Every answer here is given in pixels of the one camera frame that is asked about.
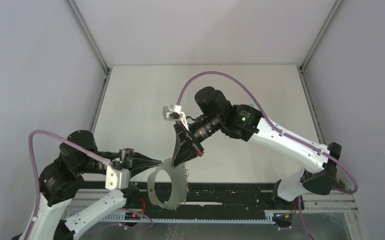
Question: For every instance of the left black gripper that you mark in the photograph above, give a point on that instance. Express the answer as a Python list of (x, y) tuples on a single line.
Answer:
[(133, 159)]

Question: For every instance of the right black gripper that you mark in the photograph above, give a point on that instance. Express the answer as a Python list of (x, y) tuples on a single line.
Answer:
[(185, 148)]

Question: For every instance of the metal disc keyring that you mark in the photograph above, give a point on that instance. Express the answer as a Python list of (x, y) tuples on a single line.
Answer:
[(178, 189)]

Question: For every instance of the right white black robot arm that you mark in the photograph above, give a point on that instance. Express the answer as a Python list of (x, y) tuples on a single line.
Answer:
[(243, 122)]

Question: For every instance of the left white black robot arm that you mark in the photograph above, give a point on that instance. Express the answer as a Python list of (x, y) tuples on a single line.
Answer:
[(59, 182)]

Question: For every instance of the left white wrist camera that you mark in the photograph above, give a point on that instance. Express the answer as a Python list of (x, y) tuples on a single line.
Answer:
[(117, 179)]

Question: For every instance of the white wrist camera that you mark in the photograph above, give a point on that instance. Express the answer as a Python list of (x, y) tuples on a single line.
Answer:
[(117, 179), (175, 113)]

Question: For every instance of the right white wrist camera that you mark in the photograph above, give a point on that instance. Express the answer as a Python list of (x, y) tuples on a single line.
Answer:
[(175, 113)]

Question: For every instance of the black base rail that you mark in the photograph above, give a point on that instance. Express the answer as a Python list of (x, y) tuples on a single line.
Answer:
[(214, 201)]

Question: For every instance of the white slotted cable duct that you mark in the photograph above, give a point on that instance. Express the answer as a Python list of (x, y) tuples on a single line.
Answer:
[(120, 217)]

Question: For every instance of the left aluminium frame post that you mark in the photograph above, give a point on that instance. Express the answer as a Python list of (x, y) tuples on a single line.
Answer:
[(82, 24)]

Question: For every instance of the aluminium frame post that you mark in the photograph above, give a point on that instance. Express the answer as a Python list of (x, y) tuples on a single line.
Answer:
[(336, 7), (82, 24)]

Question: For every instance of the right aluminium frame post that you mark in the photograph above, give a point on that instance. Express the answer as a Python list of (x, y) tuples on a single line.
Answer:
[(336, 7)]

